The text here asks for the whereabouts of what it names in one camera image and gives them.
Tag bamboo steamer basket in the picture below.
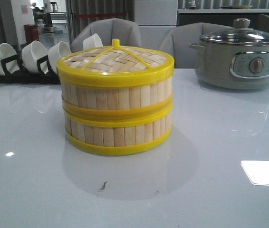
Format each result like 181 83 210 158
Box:
65 104 173 156
61 77 173 120

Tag bamboo steamer lid yellow rim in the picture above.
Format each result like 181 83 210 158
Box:
57 39 174 88

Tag grey chair right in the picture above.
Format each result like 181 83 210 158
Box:
158 22 230 68

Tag grey chair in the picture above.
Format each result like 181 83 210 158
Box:
158 22 230 68
70 18 142 52

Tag white bowl far right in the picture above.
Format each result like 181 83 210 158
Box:
82 33 103 50

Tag grey chair left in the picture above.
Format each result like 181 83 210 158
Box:
70 18 142 52

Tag white cabinet in background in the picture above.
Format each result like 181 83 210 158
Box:
134 0 178 49

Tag grey-green electric cooking pot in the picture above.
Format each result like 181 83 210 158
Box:
189 41 269 90

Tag red bin in background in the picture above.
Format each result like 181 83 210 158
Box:
24 24 39 44

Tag black bowl rack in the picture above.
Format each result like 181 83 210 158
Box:
0 53 60 85

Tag glass pot lid with knob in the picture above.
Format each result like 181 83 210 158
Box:
200 18 269 46

